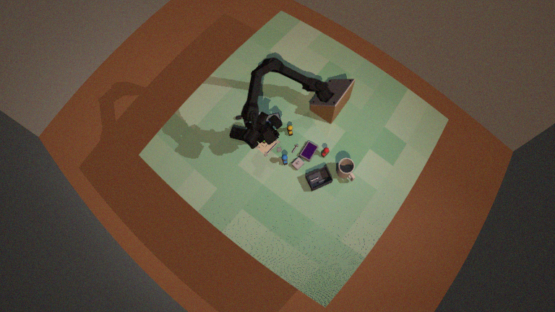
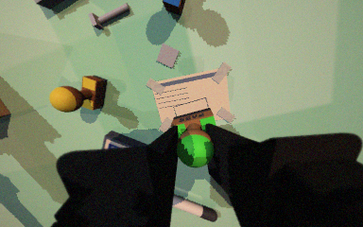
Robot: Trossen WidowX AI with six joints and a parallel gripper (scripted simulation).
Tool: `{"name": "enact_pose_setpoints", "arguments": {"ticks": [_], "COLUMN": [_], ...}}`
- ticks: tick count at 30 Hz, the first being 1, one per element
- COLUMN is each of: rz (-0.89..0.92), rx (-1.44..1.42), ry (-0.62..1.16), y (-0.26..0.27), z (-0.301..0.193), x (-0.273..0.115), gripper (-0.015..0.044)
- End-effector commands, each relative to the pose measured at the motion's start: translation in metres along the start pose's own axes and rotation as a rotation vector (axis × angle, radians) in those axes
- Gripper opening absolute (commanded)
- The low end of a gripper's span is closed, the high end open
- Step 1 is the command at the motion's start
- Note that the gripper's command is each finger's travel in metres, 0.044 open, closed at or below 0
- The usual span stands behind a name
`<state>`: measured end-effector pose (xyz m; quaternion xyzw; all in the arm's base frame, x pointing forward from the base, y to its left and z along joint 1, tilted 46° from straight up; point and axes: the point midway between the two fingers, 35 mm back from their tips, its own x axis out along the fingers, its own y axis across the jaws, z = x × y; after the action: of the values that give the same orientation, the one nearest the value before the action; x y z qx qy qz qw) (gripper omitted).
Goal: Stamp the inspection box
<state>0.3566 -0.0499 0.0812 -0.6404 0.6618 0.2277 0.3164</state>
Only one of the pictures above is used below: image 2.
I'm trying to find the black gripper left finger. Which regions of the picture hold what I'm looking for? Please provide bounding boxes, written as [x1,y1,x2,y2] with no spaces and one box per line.
[57,126,179,227]

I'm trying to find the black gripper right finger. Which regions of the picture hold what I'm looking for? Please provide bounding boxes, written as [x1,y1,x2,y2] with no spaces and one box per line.
[205,124,363,227]

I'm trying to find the purple ink pad in grey tray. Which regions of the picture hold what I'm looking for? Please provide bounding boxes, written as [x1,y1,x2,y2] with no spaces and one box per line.
[34,0,64,9]

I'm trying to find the peach paper card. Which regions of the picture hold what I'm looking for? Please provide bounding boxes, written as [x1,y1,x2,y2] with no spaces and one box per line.
[147,62,235,132]

